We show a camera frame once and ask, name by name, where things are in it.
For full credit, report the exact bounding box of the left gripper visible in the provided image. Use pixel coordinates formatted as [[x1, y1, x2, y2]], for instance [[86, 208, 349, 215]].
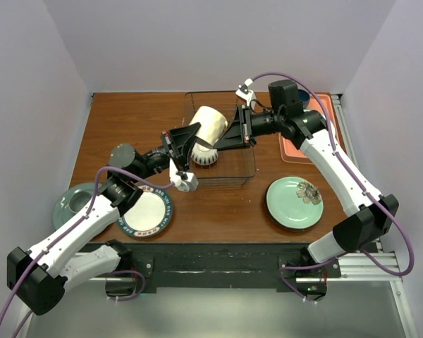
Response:
[[130, 125, 202, 184]]

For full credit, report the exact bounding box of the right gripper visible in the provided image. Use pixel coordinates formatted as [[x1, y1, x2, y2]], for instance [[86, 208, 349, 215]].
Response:
[[216, 105, 283, 152]]

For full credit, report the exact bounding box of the cream ceramic mug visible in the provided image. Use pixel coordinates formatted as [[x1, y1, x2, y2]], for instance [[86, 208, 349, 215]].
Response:
[[189, 106, 228, 149]]

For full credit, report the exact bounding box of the mint green flower plate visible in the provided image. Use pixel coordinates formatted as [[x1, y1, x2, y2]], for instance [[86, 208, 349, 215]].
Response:
[[264, 176, 324, 231]]

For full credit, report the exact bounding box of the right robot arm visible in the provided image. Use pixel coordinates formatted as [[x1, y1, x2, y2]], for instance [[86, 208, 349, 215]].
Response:
[[215, 79, 399, 277]]

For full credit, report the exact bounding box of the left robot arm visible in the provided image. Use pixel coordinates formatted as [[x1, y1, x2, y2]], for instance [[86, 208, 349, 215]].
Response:
[[6, 121, 223, 315]]

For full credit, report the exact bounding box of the salmon pink tray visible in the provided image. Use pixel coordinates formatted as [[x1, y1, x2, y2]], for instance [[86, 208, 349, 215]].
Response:
[[278, 93, 341, 164]]

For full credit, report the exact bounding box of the dark blue mug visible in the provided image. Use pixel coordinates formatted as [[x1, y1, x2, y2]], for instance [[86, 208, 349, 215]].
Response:
[[298, 89, 310, 109]]

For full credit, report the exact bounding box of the white plate green lettered rim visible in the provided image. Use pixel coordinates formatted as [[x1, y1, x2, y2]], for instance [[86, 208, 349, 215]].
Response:
[[117, 185, 173, 239]]

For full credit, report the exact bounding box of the dark blue plate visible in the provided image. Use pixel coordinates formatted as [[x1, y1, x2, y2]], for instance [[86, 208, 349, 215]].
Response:
[[265, 197, 324, 232]]

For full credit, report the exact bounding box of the grey ceramic cup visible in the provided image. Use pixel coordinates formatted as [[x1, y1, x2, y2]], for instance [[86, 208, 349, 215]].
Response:
[[68, 189, 92, 214]]

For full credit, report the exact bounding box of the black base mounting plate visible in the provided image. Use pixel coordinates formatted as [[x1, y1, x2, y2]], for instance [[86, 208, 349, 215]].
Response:
[[90, 241, 342, 303]]

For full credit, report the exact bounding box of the grey green plate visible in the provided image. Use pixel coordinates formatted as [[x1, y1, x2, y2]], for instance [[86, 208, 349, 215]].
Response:
[[52, 182, 94, 230]]

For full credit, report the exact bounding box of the black wire dish rack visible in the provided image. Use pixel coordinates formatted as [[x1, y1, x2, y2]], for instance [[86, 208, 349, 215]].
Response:
[[184, 91, 256, 187]]

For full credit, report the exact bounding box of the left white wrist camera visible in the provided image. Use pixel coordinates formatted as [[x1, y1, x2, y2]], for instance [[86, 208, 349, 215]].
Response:
[[169, 159, 199, 192]]

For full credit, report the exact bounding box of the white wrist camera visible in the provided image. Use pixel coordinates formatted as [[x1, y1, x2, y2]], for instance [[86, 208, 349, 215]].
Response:
[[235, 78, 256, 108], [169, 159, 199, 192]]

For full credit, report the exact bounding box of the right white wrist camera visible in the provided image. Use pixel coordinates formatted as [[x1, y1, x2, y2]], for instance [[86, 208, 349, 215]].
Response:
[[235, 78, 256, 108]]

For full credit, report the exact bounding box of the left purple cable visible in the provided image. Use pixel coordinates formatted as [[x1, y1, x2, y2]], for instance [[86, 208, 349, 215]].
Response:
[[0, 165, 179, 338]]

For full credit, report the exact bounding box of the purple cable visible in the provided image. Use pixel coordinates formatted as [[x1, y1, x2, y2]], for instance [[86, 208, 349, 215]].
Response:
[[252, 72, 415, 276], [0, 165, 179, 338]]

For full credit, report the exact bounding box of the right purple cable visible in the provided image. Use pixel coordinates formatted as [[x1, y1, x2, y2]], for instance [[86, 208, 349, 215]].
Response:
[[252, 72, 415, 276]]

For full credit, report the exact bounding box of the aluminium frame rail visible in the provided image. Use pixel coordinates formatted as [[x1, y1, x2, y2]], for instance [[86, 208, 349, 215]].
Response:
[[17, 244, 417, 337]]

